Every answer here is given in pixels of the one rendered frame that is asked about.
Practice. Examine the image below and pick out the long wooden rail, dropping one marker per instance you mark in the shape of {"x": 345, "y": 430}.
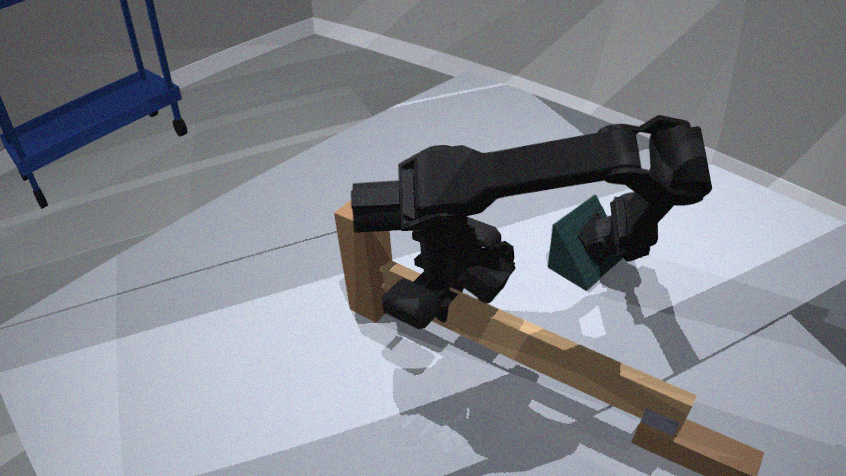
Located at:
{"x": 575, "y": 365}

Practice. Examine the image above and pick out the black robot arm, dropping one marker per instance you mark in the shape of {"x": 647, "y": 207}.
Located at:
{"x": 442, "y": 185}

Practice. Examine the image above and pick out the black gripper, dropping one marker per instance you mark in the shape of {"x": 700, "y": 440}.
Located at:
{"x": 417, "y": 303}

